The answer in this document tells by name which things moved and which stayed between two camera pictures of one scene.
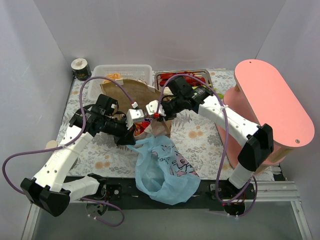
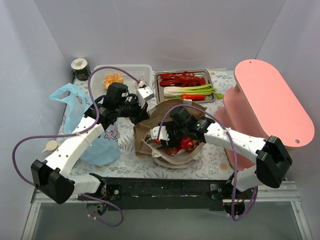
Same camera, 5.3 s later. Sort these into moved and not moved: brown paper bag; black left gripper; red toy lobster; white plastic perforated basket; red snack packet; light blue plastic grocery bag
Moved: black left gripper; red snack packet; brown paper bag; light blue plastic grocery bag
Not moved: red toy lobster; white plastic perforated basket
